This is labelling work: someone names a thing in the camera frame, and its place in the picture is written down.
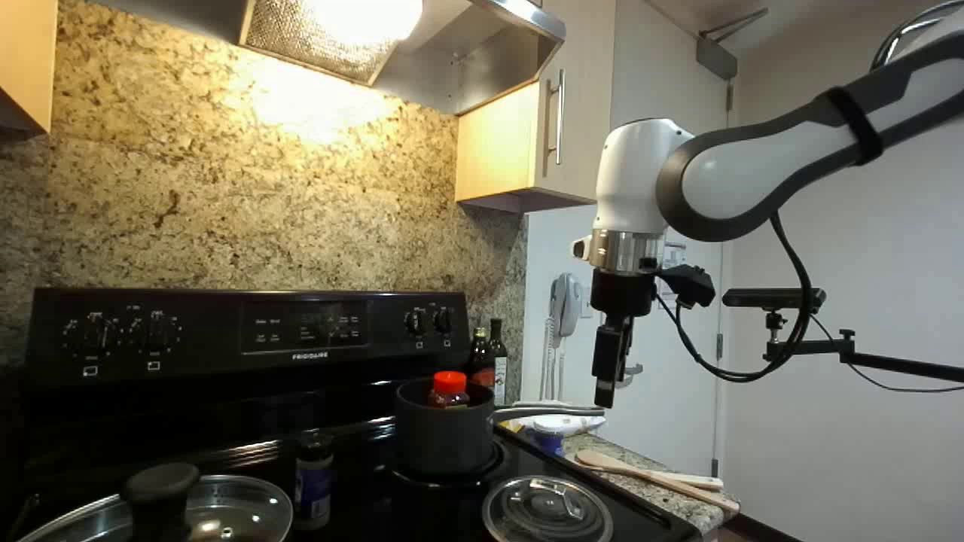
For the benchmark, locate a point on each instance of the dark sauce bottle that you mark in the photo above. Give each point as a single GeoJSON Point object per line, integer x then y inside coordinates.
{"type": "Point", "coordinates": [479, 362]}

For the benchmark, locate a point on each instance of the white door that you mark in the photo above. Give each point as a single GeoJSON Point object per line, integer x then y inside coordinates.
{"type": "Point", "coordinates": [682, 423]}

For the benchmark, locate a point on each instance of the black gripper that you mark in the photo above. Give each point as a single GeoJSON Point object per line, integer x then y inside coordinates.
{"type": "Point", "coordinates": [617, 294]}

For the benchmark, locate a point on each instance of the black electric stove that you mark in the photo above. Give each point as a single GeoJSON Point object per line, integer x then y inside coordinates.
{"type": "Point", "coordinates": [199, 402]}

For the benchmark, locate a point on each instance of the short wooden spatula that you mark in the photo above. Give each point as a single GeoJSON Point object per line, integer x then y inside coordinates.
{"type": "Point", "coordinates": [692, 480]}

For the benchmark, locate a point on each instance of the dark jar with blue label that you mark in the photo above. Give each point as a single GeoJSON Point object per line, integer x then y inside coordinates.
{"type": "Point", "coordinates": [313, 482]}

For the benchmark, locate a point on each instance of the white plate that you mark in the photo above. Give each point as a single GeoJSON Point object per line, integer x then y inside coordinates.
{"type": "Point", "coordinates": [560, 423]}

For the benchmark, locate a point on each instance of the plain beige wall cabinet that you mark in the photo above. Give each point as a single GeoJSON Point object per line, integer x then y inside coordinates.
{"type": "Point", "coordinates": [26, 61]}

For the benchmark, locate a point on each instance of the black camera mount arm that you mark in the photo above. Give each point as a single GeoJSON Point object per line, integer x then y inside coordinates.
{"type": "Point", "coordinates": [884, 362]}

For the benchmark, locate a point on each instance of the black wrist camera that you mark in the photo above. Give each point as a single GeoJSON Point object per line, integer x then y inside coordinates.
{"type": "Point", "coordinates": [690, 283]}

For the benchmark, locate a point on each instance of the tall dark oil bottle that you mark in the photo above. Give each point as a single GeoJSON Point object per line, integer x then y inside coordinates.
{"type": "Point", "coordinates": [499, 362]}

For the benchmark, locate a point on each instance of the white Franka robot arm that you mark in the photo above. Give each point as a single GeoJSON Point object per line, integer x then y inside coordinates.
{"type": "Point", "coordinates": [628, 169]}

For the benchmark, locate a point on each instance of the steel range hood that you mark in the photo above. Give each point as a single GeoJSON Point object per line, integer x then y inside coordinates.
{"type": "Point", "coordinates": [452, 61]}

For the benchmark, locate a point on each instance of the grey door closer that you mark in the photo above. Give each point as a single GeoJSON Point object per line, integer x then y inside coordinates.
{"type": "Point", "coordinates": [719, 49]}

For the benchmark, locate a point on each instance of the red-capped spice bottle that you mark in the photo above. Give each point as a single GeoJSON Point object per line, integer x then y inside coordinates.
{"type": "Point", "coordinates": [450, 386]}

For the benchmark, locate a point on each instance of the white wall phone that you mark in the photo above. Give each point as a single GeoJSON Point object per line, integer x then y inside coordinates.
{"type": "Point", "coordinates": [565, 304]}

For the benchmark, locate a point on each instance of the black camera bar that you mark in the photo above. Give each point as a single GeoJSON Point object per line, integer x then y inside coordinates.
{"type": "Point", "coordinates": [773, 298]}

